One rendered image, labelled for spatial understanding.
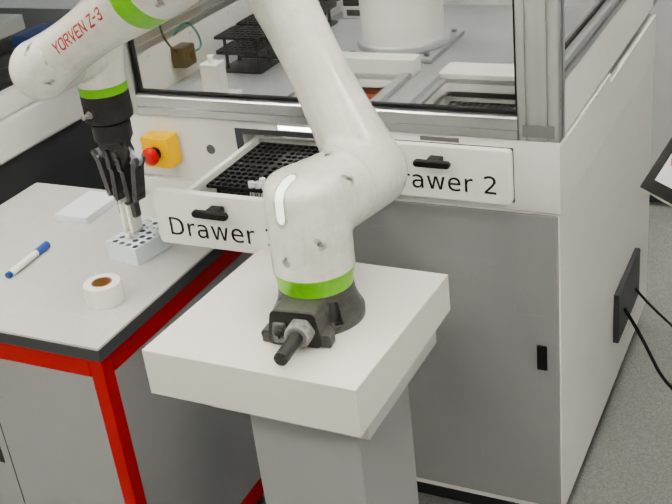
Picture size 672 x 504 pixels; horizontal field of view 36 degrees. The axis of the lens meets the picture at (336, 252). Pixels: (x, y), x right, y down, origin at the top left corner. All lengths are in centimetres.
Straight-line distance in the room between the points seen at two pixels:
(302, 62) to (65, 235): 83
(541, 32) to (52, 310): 102
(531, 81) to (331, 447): 75
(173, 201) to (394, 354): 60
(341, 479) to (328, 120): 58
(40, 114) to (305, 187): 132
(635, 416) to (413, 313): 127
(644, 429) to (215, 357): 146
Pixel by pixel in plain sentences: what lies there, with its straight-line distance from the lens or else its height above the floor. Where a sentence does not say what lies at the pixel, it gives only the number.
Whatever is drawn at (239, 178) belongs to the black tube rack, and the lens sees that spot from 207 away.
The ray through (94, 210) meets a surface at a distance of 235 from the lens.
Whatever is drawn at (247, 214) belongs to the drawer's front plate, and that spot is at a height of 90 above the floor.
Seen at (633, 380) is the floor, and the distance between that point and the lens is 296.
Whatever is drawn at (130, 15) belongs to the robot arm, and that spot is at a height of 131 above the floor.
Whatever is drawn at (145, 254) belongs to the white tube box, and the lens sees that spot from 211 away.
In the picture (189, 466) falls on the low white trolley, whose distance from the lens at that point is 221.
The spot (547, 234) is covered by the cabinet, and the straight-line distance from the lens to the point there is 205.
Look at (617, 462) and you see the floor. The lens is 268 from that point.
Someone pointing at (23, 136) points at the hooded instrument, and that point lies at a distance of 270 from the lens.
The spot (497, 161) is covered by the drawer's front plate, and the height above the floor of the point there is 91.
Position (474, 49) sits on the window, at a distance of 197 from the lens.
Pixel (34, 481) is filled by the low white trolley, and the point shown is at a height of 39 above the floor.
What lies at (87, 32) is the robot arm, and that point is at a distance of 174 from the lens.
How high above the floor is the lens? 169
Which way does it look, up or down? 27 degrees down
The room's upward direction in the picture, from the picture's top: 7 degrees counter-clockwise
